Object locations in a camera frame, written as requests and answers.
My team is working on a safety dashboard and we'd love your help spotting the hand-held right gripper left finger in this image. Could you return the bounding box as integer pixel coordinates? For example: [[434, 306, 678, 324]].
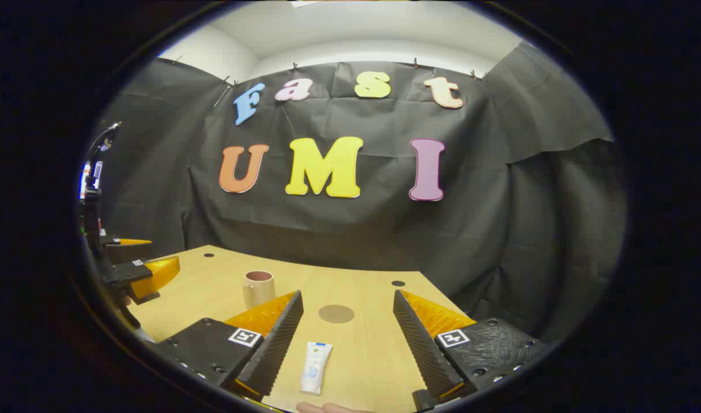
[[153, 290, 304, 402]]

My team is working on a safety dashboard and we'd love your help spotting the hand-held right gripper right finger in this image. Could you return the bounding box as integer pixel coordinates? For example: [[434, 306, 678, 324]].
[[392, 290, 551, 411]]

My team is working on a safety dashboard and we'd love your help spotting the white toothpaste tube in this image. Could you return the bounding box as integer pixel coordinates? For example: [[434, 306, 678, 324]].
[[300, 342, 333, 395]]

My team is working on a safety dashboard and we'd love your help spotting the beige cup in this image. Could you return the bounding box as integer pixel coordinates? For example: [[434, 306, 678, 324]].
[[243, 270, 276, 310]]

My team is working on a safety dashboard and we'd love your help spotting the round brown coaster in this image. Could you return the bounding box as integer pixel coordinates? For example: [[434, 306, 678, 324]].
[[318, 305, 355, 324]]

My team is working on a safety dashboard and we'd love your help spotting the wooden desktop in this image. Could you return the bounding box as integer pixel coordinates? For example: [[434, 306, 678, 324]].
[[124, 245, 477, 413]]

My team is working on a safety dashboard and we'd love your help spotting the black backdrop cloth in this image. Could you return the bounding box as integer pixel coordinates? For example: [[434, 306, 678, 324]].
[[89, 41, 629, 345]]

